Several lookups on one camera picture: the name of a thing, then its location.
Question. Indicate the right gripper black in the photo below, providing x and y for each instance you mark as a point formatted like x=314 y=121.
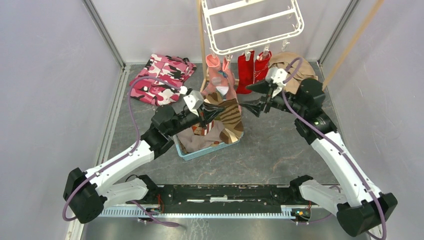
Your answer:
x=262 y=87

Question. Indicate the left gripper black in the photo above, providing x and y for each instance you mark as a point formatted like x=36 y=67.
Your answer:
x=207 y=113

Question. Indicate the wooden hanger stand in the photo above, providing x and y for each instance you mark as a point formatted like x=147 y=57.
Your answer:
x=205 y=49

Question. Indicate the brown striped sock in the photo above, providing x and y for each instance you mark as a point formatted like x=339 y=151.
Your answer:
x=231 y=117

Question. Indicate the pink sock green patches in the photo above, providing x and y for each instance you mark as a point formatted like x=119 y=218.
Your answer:
x=218 y=73

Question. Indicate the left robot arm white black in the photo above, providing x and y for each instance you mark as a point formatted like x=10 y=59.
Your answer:
x=88 y=193

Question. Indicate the white clip hanger frame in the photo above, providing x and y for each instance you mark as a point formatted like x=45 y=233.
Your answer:
x=250 y=33

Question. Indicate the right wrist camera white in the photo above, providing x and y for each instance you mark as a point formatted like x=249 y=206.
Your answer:
x=276 y=78

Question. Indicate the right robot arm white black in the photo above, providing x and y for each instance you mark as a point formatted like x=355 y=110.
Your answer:
x=360 y=206

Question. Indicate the red sock white stars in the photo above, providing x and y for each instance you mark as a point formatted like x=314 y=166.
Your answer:
x=261 y=66

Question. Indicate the blue plastic basket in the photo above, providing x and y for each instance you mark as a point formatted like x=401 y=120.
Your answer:
x=187 y=156

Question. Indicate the brown beige socks pile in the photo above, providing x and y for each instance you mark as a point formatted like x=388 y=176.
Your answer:
x=197 y=138

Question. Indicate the red sock white trim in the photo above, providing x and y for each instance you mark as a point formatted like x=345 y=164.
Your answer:
x=245 y=72

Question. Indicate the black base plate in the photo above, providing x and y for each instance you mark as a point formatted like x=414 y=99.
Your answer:
x=223 y=199

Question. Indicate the pink camouflage cloth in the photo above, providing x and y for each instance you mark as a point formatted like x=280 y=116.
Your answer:
x=159 y=81

